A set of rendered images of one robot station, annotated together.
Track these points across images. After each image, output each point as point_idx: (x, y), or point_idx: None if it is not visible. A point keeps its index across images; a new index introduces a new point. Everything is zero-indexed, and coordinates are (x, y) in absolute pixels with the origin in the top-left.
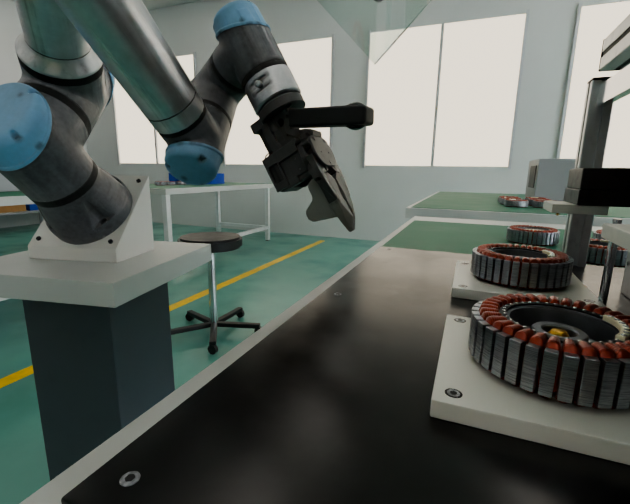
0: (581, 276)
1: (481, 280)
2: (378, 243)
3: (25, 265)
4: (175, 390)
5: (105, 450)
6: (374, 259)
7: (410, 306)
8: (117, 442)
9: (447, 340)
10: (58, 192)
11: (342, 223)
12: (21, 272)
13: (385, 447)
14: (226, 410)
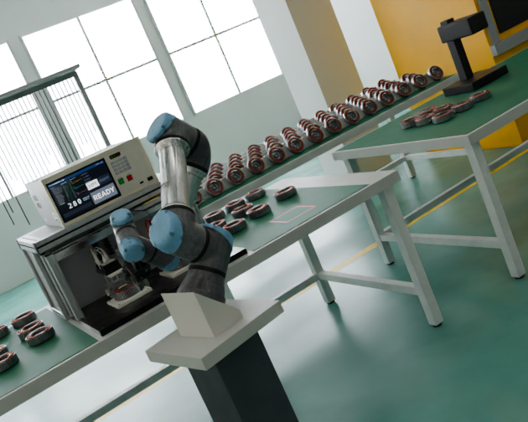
0: (100, 307)
1: (137, 292)
2: (67, 360)
3: (245, 308)
4: (228, 267)
5: (241, 259)
6: (127, 314)
7: (168, 284)
8: (240, 259)
9: (184, 268)
10: None
11: (144, 285)
12: (247, 301)
13: None
14: None
